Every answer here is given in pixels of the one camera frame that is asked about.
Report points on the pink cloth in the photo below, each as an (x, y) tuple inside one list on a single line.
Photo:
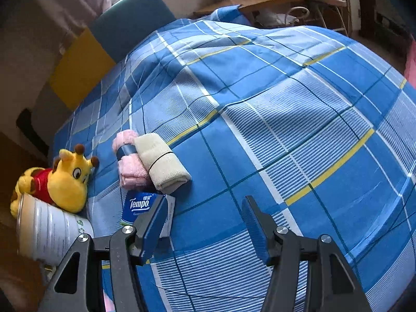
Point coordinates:
[(411, 58)]

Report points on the teal and yellow padded headboard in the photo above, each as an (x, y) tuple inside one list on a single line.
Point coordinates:
[(130, 22)]

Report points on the white metal chair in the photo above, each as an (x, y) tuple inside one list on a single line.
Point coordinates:
[(312, 14)]

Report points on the wooden desk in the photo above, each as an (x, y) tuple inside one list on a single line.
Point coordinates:
[(256, 0)]

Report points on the rolled pink towel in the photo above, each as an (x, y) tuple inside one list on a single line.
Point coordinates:
[(131, 172)]

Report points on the cardboard box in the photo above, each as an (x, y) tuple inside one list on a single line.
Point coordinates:
[(352, 9)]

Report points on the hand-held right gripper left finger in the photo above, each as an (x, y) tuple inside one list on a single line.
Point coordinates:
[(155, 230)]

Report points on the blue tissue pack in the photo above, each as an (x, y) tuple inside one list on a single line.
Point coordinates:
[(138, 206)]

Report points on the rolled beige towel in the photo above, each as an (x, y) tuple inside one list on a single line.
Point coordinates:
[(165, 165)]

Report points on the white metal tin can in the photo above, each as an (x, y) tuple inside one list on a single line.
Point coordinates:
[(48, 230)]

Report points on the blue plaid pillow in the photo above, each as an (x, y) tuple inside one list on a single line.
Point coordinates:
[(227, 14)]

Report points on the yellow giraffe plush toy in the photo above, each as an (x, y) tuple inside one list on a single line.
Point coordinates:
[(65, 185)]

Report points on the pale pink curtain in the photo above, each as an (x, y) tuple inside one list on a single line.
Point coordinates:
[(71, 3)]

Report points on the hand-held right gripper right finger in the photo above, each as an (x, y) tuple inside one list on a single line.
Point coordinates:
[(256, 234)]

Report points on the blue plaid bedsheet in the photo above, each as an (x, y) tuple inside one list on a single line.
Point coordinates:
[(292, 120)]

